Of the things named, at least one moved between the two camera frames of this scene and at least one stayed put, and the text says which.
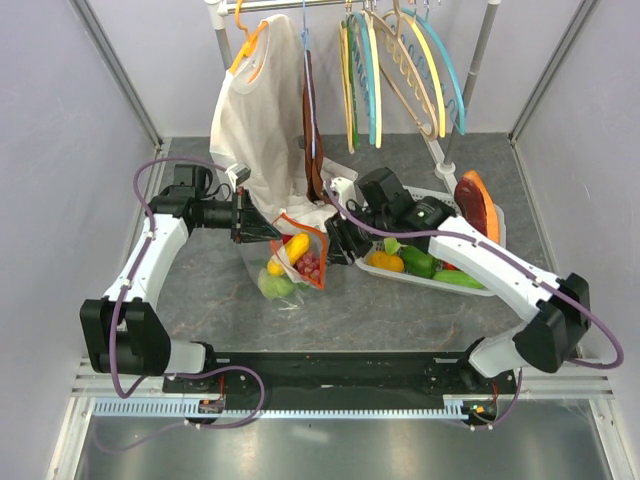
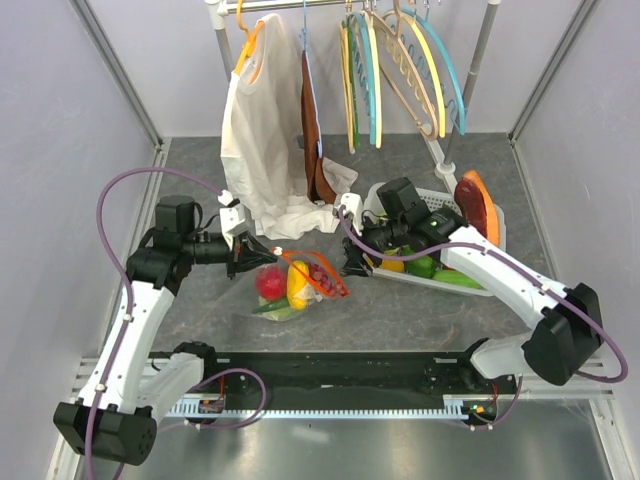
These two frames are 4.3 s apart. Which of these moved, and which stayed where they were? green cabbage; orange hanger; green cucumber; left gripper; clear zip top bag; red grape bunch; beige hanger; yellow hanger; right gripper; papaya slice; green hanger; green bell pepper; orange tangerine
Moved: green cabbage; right gripper; clear zip top bag; red grape bunch; left gripper
Stayed: orange hanger; papaya slice; green hanger; orange tangerine; green bell pepper; beige hanger; yellow hanger; green cucumber
